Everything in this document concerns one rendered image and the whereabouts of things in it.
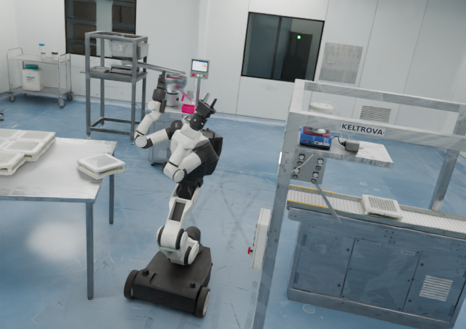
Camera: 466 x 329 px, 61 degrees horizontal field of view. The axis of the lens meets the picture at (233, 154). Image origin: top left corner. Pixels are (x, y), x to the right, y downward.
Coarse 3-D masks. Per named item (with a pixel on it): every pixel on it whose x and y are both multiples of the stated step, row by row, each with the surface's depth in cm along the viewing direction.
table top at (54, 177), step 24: (72, 144) 331; (96, 144) 337; (24, 168) 278; (48, 168) 283; (72, 168) 287; (0, 192) 243; (24, 192) 246; (48, 192) 250; (72, 192) 253; (96, 192) 257
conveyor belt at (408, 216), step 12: (288, 192) 292; (300, 192) 293; (324, 204) 279; (336, 204) 282; (348, 204) 284; (360, 204) 286; (408, 216) 277; (420, 216) 279; (432, 216) 281; (444, 228) 265; (456, 228) 268
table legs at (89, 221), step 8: (112, 176) 356; (112, 184) 359; (112, 192) 361; (112, 200) 364; (88, 208) 253; (112, 208) 367; (88, 216) 255; (112, 216) 370; (88, 224) 257; (88, 232) 259; (88, 240) 262; (88, 248) 264; (88, 256) 266; (88, 264) 268; (88, 272) 270; (88, 280) 273; (88, 288) 275; (88, 296) 278
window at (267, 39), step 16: (256, 16) 709; (272, 16) 708; (288, 16) 706; (256, 32) 718; (272, 32) 717; (288, 32) 716; (304, 32) 714; (320, 32) 713; (256, 48) 728; (272, 48) 727; (288, 48) 725; (304, 48) 724; (256, 64) 738; (272, 64) 736; (288, 64) 735; (304, 64) 734; (288, 80) 745
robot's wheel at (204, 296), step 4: (204, 288) 275; (208, 288) 277; (200, 292) 270; (204, 292) 270; (208, 292) 274; (200, 296) 268; (204, 296) 268; (208, 296) 282; (200, 300) 267; (204, 300) 267; (208, 300) 282; (200, 304) 266; (204, 304) 267; (196, 308) 266; (200, 308) 266; (204, 308) 279; (196, 312) 267; (200, 312) 266; (204, 312) 275; (196, 316) 270; (200, 316) 268
